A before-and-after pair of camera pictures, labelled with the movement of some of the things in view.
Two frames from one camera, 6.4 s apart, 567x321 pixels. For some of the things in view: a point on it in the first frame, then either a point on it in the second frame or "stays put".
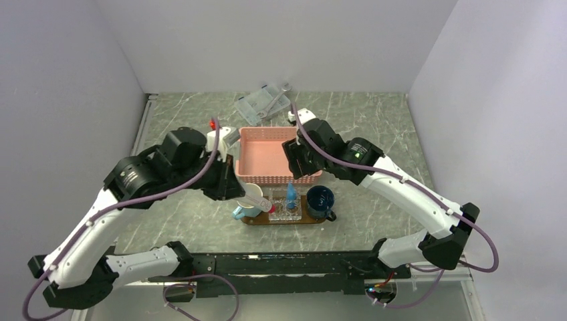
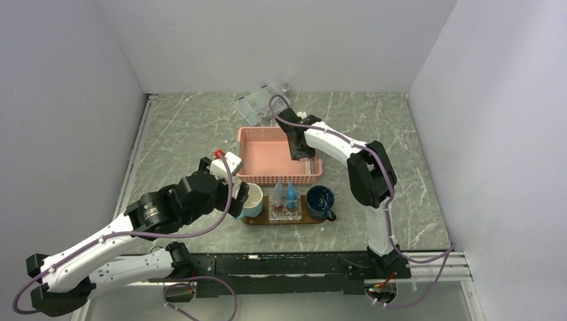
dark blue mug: (319, 200) stays put
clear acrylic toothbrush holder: (278, 197) stays put
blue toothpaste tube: (291, 194) stays put
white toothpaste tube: (257, 202) -> (278, 194)
